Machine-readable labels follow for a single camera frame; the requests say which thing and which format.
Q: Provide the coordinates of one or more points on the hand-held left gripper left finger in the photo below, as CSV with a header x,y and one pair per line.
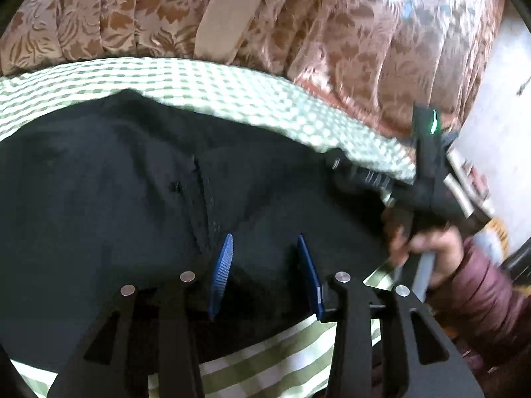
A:
x,y
222,269

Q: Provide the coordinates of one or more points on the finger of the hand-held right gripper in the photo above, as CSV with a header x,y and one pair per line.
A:
x,y
361,176

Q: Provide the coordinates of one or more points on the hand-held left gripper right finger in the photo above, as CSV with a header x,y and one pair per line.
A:
x,y
309,273

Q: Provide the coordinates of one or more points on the black pants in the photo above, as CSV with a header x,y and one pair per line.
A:
x,y
124,195

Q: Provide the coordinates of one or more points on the person's right forearm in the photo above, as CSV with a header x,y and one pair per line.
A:
x,y
485,302

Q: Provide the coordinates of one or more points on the person's right hand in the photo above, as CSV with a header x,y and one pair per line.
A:
x,y
437,244

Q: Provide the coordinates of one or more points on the yellow patterned object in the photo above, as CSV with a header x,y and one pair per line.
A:
x,y
498,236

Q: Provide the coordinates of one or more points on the floral brown curtain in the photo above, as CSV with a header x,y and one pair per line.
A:
x,y
352,49

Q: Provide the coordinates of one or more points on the green checked cloth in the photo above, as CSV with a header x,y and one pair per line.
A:
x,y
207,83

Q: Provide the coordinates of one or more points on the beige curtain band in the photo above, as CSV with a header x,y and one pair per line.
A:
x,y
224,16

